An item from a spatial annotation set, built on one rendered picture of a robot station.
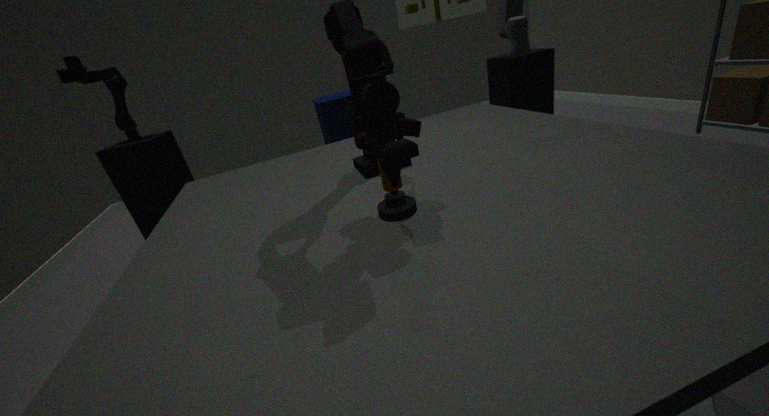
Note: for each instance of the orange knob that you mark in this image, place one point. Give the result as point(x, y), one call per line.
point(387, 186)

